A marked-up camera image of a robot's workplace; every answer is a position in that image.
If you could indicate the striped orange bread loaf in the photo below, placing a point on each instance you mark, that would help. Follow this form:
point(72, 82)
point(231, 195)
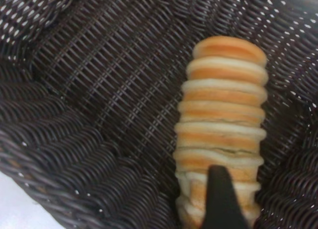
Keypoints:
point(223, 114)

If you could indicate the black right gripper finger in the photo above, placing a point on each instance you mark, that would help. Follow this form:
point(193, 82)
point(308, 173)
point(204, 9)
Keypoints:
point(222, 204)

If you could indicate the black woven wicker basket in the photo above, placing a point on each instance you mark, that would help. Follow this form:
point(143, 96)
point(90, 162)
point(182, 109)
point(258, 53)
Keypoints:
point(99, 90)

